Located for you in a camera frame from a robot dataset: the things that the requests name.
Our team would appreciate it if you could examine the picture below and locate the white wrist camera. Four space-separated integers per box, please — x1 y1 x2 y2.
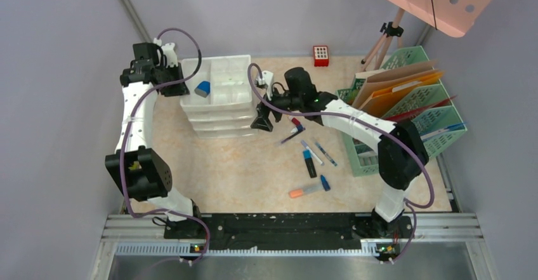
255 70 274 90
153 38 179 68

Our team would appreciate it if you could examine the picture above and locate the red plastic folder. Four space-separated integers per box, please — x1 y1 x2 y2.
384 95 457 123

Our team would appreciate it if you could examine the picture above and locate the red cap small bottle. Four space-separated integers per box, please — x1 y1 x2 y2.
290 117 302 128

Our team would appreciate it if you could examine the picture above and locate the orange folder binder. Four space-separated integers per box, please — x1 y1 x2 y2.
358 70 444 117

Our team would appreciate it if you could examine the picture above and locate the dark purple pen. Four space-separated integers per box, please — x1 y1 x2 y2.
280 131 302 144

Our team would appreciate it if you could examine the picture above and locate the blue clear gel pen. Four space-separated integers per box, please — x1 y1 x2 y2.
313 138 338 167

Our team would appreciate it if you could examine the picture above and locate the white blue pen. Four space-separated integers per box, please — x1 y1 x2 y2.
301 140 324 166

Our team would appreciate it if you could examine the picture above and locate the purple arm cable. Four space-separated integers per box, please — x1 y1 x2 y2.
246 62 436 264
119 27 211 266

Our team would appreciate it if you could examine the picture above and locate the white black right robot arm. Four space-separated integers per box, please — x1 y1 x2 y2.
247 63 429 237

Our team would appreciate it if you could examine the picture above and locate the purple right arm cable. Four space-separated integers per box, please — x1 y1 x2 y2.
246 62 436 264

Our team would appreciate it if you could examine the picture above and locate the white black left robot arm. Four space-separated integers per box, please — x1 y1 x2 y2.
105 39 204 238

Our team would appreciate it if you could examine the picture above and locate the white plastic drawer organizer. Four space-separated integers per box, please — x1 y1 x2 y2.
180 55 258 138

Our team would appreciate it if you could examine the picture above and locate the blue marker cap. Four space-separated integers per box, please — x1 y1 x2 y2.
320 175 331 192

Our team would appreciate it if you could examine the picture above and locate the blue file folder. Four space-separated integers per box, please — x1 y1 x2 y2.
421 123 465 141

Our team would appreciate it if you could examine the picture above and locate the yellow green clip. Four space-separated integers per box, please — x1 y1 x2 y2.
128 161 141 171

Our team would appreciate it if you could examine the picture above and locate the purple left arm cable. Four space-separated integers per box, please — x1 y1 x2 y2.
119 27 211 266

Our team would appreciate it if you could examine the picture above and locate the black marker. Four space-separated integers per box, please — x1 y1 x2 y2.
303 149 317 178

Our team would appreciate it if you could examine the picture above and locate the orange cap clear marker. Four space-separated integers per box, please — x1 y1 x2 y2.
288 185 324 199

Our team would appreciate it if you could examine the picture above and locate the red grid pen holder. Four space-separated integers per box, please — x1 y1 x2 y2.
313 45 330 67

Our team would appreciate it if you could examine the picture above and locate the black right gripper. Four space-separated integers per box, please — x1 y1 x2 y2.
251 83 303 132

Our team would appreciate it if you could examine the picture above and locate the blue grey eraser block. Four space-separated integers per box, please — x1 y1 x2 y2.
194 81 211 98

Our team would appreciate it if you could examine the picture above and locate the green plastic file rack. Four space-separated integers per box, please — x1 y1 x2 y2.
335 46 468 178

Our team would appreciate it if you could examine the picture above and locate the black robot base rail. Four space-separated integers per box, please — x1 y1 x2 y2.
201 213 414 241

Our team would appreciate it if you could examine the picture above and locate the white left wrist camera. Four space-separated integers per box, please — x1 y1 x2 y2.
153 38 179 68

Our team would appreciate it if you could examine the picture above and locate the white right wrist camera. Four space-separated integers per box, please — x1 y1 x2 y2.
255 70 274 90

